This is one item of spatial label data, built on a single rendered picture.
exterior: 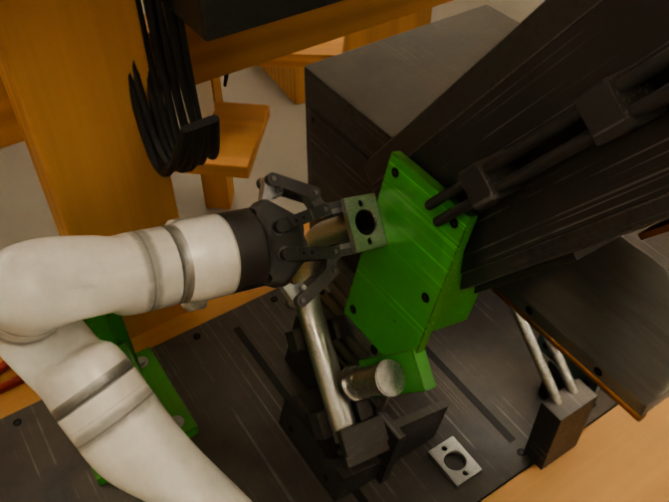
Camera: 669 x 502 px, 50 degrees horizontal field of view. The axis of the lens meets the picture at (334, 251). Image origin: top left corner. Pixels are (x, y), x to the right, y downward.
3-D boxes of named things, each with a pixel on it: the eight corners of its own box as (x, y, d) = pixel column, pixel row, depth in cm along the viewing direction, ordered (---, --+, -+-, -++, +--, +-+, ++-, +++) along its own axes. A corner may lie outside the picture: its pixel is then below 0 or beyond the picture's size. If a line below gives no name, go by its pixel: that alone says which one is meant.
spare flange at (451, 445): (426, 454, 88) (427, 451, 87) (452, 438, 89) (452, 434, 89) (456, 489, 85) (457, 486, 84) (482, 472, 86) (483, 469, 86)
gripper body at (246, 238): (243, 298, 62) (331, 275, 67) (220, 202, 62) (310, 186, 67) (208, 304, 68) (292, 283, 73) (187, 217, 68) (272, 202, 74)
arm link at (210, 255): (179, 219, 72) (118, 230, 68) (226, 197, 62) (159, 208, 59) (200, 309, 72) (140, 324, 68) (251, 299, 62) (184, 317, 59)
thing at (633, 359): (740, 349, 74) (752, 331, 72) (636, 424, 68) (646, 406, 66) (484, 157, 97) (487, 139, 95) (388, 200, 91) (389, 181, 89)
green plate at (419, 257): (460, 360, 79) (531, 202, 68) (403, 382, 75) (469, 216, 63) (397, 295, 86) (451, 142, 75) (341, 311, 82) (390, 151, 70)
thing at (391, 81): (534, 255, 113) (587, 59, 89) (377, 340, 101) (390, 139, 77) (457, 191, 123) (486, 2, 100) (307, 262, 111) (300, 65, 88)
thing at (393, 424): (434, 461, 91) (456, 413, 86) (378, 489, 85) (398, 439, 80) (336, 346, 104) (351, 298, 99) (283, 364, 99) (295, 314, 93)
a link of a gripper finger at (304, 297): (281, 303, 70) (316, 261, 73) (293, 316, 70) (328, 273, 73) (295, 300, 68) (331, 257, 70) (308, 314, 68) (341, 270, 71)
